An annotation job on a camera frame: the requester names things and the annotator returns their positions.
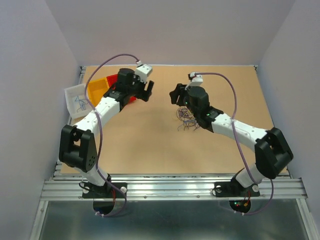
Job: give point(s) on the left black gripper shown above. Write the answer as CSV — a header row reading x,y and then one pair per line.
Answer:
x,y
144,95

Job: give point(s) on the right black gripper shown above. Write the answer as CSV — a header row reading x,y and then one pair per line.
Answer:
x,y
180,90

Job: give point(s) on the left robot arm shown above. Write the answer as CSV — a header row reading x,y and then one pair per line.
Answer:
x,y
78,148

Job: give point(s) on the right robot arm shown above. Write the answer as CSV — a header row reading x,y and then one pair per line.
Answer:
x,y
270,147

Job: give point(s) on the red plastic bin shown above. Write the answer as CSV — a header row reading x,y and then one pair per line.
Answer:
x,y
112,79

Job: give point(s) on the yellow plastic bin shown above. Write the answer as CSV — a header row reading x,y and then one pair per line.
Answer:
x,y
96,89

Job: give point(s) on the white plastic bin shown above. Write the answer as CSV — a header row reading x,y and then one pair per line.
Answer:
x,y
76,103

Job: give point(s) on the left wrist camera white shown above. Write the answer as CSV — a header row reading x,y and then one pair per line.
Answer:
x,y
143,71

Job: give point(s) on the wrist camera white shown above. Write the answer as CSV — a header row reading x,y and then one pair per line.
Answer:
x,y
195,80
143,71

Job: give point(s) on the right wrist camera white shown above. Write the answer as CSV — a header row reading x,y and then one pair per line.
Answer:
x,y
195,80

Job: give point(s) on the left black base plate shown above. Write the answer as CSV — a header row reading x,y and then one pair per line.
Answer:
x,y
117,191

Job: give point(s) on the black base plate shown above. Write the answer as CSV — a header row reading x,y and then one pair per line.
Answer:
x,y
117,191
230,189

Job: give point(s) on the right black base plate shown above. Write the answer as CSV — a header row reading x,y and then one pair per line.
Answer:
x,y
230,189

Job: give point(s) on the aluminium rail frame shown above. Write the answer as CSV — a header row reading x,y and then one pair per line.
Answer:
x,y
170,198

